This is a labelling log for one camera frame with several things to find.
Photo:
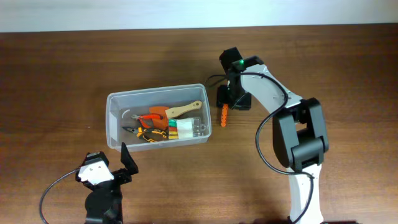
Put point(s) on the orange black needle-nose pliers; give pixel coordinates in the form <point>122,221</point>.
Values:
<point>147,134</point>

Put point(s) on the red handled cutting pliers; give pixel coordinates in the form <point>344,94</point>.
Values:
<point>142,118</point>

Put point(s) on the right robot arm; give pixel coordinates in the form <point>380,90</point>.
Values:
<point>299,135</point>

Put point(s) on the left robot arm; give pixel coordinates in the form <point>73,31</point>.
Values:
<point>104,204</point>

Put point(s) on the clear screwdriver bit pack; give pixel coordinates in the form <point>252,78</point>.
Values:
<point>186,128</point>

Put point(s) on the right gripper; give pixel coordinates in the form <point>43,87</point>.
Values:
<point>234,101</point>

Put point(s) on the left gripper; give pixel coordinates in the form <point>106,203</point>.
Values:
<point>119,177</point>

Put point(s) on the clear plastic container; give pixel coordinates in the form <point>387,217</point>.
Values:
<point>120,106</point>

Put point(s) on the orange perforated strip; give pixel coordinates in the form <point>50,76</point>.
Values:
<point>224,115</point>

